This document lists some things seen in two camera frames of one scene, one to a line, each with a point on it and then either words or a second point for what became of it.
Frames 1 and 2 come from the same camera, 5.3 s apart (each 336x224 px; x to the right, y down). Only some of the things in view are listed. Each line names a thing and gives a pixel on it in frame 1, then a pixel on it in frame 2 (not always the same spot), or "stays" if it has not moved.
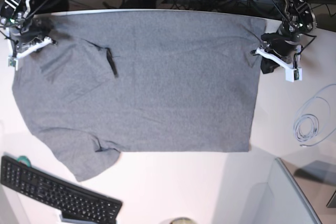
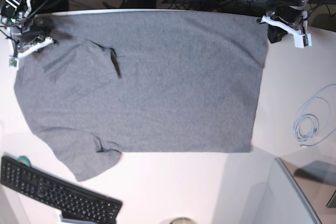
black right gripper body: x=283 y=43 -> x=292 y=16
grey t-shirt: x=153 y=81 stays
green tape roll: x=25 y=158 stays
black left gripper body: x=32 y=28 stays
